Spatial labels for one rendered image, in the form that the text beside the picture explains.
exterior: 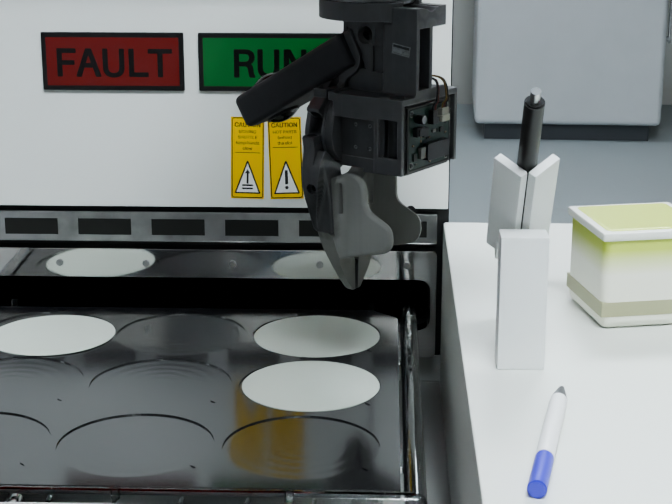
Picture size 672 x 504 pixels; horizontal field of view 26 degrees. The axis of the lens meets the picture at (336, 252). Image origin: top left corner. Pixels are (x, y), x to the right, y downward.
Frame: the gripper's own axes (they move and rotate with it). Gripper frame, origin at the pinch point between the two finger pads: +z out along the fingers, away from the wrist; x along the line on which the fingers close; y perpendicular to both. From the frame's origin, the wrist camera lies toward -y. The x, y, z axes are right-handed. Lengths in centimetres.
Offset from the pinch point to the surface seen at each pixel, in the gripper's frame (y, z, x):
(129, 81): -24.4, -11.1, 3.3
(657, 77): -190, 69, 489
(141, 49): -23.5, -13.7, 3.9
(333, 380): 1.5, 7.3, -3.5
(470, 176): -221, 98, 390
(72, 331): -21.5, 7.2, -7.3
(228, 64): -17.6, -12.5, 7.9
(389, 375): 4.3, 7.3, -0.4
